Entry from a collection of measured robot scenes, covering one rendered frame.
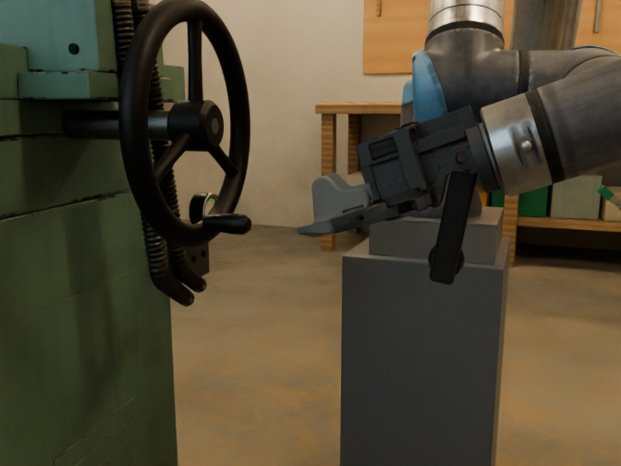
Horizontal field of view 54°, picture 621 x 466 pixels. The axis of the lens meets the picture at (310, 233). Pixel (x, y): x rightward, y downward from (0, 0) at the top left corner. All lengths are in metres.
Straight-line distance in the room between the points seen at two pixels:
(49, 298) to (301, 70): 3.55
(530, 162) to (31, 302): 0.58
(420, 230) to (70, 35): 0.70
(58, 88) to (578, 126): 0.53
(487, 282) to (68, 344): 0.70
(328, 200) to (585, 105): 0.25
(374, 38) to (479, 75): 3.40
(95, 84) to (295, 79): 3.57
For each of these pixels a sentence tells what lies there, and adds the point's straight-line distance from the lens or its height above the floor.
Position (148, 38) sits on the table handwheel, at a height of 0.90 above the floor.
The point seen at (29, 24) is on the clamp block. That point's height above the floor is 0.92.
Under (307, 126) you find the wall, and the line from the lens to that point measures 4.22.
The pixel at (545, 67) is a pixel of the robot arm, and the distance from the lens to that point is 0.70.
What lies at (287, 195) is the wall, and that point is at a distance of 4.31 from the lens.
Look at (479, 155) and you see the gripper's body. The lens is 0.58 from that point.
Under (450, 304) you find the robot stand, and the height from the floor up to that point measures 0.48.
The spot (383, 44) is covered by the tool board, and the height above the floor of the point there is 1.22.
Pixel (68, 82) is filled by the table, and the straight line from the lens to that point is 0.73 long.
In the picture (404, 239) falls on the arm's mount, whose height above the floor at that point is 0.58.
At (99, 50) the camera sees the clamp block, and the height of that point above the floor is 0.89.
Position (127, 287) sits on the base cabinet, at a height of 0.57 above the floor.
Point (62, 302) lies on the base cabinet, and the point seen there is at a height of 0.59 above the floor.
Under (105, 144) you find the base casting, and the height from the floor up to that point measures 0.78.
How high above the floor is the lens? 0.83
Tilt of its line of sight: 12 degrees down
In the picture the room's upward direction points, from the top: straight up
